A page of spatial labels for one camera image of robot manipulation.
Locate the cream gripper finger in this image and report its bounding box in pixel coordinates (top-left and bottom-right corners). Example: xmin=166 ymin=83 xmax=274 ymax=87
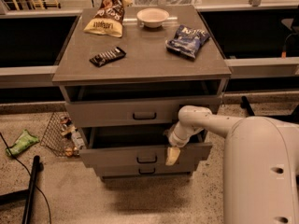
xmin=165 ymin=147 xmax=180 ymax=166

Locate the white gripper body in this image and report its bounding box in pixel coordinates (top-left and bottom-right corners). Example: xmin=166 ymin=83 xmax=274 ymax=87
xmin=164 ymin=123 xmax=189 ymax=147

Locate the grey drawer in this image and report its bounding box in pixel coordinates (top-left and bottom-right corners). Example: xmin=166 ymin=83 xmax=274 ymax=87
xmin=80 ymin=123 xmax=212 ymax=169
xmin=94 ymin=162 xmax=197 ymax=178
xmin=65 ymin=95 xmax=221 ymax=128

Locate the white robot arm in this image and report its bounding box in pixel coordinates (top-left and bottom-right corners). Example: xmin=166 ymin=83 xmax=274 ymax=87
xmin=166 ymin=105 xmax=299 ymax=224

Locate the grey top drawer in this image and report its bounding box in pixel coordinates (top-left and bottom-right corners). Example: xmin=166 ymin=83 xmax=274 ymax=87
xmin=65 ymin=95 xmax=221 ymax=128

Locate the grey bottom drawer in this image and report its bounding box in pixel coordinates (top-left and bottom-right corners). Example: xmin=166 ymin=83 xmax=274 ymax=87
xmin=94 ymin=162 xmax=197 ymax=178

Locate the grey drawer cabinet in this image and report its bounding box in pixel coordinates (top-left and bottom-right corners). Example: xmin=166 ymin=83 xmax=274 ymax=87
xmin=51 ymin=5 xmax=233 ymax=183

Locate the blue chip bag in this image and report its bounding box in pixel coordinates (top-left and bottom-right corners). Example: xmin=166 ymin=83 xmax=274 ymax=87
xmin=165 ymin=25 xmax=210 ymax=60

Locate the black candy bar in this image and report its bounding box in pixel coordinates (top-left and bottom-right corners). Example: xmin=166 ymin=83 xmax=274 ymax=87
xmin=90 ymin=47 xmax=126 ymax=67

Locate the black stand leg right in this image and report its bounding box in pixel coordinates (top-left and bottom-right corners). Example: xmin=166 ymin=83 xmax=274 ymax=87
xmin=240 ymin=96 xmax=299 ymax=123

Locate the black stand leg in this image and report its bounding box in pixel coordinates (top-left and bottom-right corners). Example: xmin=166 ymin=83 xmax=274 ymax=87
xmin=240 ymin=96 xmax=299 ymax=123
xmin=0 ymin=156 xmax=43 ymax=224

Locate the white bowl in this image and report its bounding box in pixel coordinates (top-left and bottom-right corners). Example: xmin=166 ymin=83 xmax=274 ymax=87
xmin=136 ymin=8 xmax=169 ymax=28

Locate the yellow brown chip bag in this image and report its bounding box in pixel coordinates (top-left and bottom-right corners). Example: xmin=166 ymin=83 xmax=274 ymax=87
xmin=84 ymin=0 xmax=133 ymax=38

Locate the green snack bag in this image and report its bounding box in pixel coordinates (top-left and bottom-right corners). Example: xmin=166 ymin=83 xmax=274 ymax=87
xmin=6 ymin=130 xmax=40 ymax=157

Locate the black stand leg left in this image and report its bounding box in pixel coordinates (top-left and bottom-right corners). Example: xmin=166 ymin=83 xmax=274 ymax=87
xmin=0 ymin=156 xmax=43 ymax=224

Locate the wire basket with snacks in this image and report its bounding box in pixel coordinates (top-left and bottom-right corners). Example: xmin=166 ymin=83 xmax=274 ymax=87
xmin=41 ymin=112 xmax=85 ymax=158

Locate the black cable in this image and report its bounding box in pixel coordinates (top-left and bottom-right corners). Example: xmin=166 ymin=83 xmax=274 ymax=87
xmin=0 ymin=132 xmax=52 ymax=224

